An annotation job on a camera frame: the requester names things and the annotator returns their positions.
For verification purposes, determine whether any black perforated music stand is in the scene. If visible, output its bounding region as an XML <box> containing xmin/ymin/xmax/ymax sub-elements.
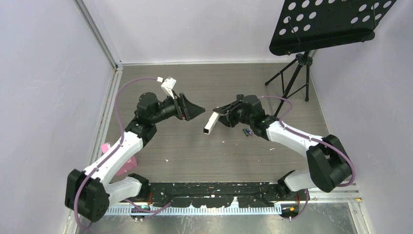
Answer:
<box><xmin>269</xmin><ymin>0</ymin><xmax>395</xmax><ymax>56</ymax></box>

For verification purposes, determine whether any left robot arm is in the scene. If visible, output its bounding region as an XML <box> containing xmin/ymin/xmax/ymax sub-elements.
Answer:
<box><xmin>65</xmin><ymin>92</ymin><xmax>205</xmax><ymax>222</ymax></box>

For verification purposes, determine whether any pink metronome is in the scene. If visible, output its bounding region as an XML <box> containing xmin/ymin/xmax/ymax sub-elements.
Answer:
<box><xmin>100</xmin><ymin>142</ymin><xmax>137</xmax><ymax>176</ymax></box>

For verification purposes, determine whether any black tripod stand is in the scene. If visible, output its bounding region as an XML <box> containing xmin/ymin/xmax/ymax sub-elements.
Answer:
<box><xmin>264</xmin><ymin>51</ymin><xmax>313</xmax><ymax>102</ymax></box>

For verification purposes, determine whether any white slotted cable duct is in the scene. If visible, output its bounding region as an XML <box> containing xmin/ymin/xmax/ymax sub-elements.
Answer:
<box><xmin>105</xmin><ymin>204</ymin><xmax>282</xmax><ymax>216</ymax></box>

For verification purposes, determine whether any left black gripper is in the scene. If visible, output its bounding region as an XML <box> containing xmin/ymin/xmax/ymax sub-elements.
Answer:
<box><xmin>151</xmin><ymin>91</ymin><xmax>205</xmax><ymax>125</ymax></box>

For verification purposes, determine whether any white silver prism bar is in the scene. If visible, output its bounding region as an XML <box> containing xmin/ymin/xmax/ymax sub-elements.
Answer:
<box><xmin>203</xmin><ymin>112</ymin><xmax>220</xmax><ymax>135</ymax></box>

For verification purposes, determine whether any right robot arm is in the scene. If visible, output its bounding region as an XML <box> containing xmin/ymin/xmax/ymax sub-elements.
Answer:
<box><xmin>204</xmin><ymin>95</ymin><xmax>356</xmax><ymax>200</ymax></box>

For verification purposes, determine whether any blue purple battery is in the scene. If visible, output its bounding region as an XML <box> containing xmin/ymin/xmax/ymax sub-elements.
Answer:
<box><xmin>245</xmin><ymin>128</ymin><xmax>253</xmax><ymax>136</ymax></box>

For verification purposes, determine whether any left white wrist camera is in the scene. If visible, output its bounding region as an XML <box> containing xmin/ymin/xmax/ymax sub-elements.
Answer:
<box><xmin>156</xmin><ymin>77</ymin><xmax>176</xmax><ymax>99</ymax></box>

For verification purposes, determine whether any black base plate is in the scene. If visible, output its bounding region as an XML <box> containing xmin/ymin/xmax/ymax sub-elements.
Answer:
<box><xmin>137</xmin><ymin>182</ymin><xmax>287</xmax><ymax>208</ymax></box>

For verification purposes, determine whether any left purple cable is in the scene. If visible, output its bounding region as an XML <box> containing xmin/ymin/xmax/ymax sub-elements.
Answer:
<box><xmin>73</xmin><ymin>77</ymin><xmax>159</xmax><ymax>231</ymax></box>

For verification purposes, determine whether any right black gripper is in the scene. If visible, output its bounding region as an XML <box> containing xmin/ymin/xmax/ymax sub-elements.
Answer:
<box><xmin>213</xmin><ymin>100</ymin><xmax>254</xmax><ymax>128</ymax></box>

